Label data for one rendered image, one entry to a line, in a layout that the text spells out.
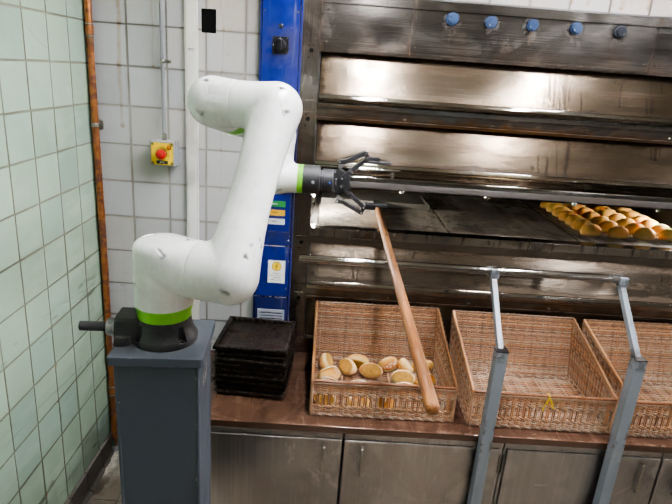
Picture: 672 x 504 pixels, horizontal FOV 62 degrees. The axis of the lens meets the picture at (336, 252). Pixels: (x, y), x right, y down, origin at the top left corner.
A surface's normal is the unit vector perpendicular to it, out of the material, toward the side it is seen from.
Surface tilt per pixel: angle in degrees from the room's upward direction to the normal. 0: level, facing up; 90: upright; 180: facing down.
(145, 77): 90
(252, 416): 0
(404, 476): 90
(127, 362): 90
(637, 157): 70
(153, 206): 90
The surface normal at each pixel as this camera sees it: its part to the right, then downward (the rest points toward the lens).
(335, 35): 0.00, 0.31
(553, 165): 0.02, -0.04
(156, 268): -0.29, 0.20
